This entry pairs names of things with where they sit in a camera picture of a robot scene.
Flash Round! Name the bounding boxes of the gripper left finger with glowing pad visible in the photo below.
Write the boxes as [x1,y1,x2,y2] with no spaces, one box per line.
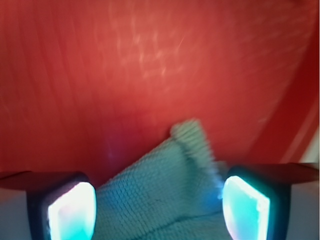
[0,171,97,240]

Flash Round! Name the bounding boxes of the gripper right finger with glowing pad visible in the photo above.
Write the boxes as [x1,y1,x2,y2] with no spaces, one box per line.
[222,163,320,240]

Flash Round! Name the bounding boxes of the teal microfiber cloth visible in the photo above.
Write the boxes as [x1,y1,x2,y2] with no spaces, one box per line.
[93,120,230,240]

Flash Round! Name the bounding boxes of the red plastic tray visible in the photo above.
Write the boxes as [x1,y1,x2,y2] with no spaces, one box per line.
[0,0,320,185]

